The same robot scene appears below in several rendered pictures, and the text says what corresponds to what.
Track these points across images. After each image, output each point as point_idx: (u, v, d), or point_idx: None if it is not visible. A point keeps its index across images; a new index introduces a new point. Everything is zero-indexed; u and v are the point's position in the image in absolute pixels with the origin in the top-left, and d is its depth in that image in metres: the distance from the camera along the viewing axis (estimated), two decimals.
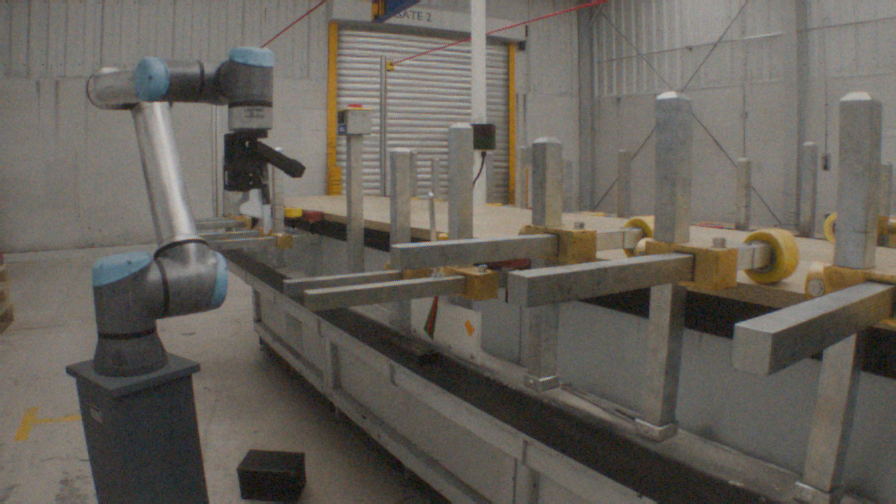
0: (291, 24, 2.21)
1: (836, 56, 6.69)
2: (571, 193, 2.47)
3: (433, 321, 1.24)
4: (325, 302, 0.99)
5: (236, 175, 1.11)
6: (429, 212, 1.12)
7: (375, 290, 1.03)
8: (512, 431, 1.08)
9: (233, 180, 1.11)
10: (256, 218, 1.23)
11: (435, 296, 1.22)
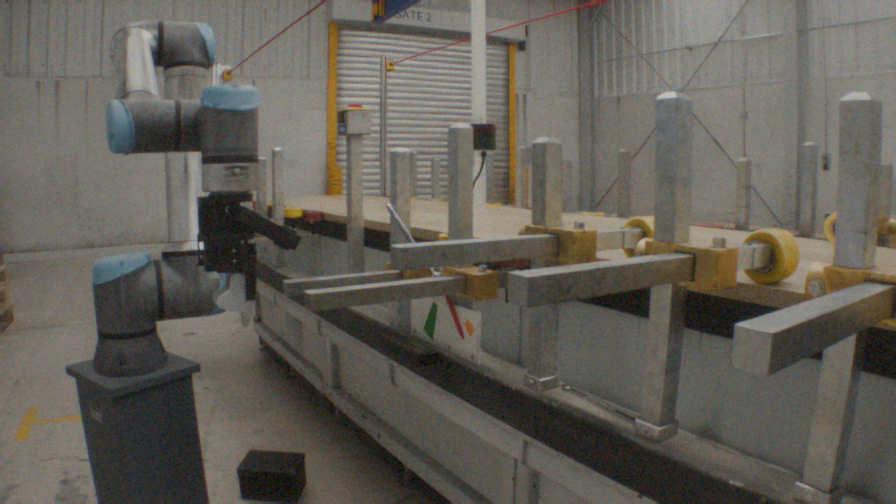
0: (291, 24, 2.21)
1: (836, 56, 6.69)
2: (571, 193, 2.47)
3: (458, 320, 1.16)
4: (325, 302, 0.99)
5: (215, 252, 0.87)
6: (395, 220, 1.24)
7: (375, 290, 1.03)
8: (512, 431, 1.08)
9: (212, 258, 0.87)
10: None
11: (446, 297, 1.18)
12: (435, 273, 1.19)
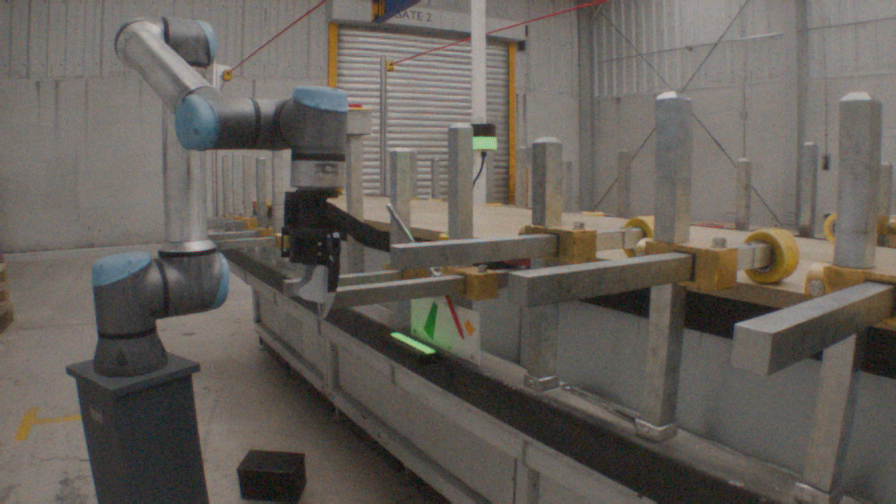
0: (291, 24, 2.21)
1: (836, 56, 6.69)
2: (571, 193, 2.47)
3: (458, 320, 1.16)
4: (348, 300, 1.01)
5: (302, 244, 0.94)
6: (395, 220, 1.24)
7: (396, 288, 1.06)
8: (512, 431, 1.08)
9: (298, 250, 0.94)
10: None
11: (446, 297, 1.18)
12: (435, 273, 1.19)
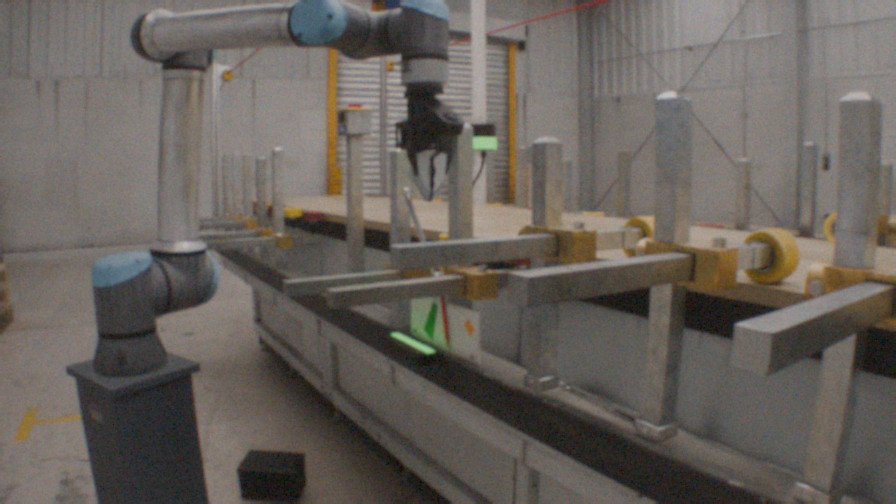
0: None
1: (836, 56, 6.69)
2: (571, 193, 2.47)
3: (447, 327, 1.19)
4: (348, 299, 1.01)
5: (401, 133, 1.13)
6: (409, 207, 1.18)
7: (396, 288, 1.06)
8: (512, 431, 1.08)
9: (402, 138, 1.13)
10: (432, 188, 1.11)
11: (441, 299, 1.20)
12: (436, 275, 1.19)
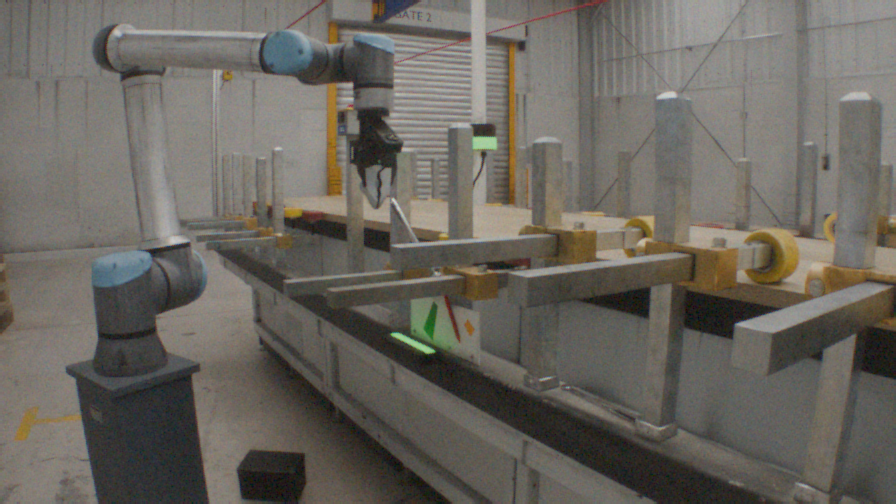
0: (291, 24, 2.21)
1: (836, 56, 6.69)
2: (571, 193, 2.47)
3: (455, 323, 1.17)
4: (348, 299, 1.01)
5: (354, 150, 1.32)
6: (398, 216, 1.22)
7: (396, 288, 1.06)
8: (512, 431, 1.08)
9: (355, 155, 1.33)
10: (379, 197, 1.30)
11: (445, 298, 1.19)
12: (435, 273, 1.19)
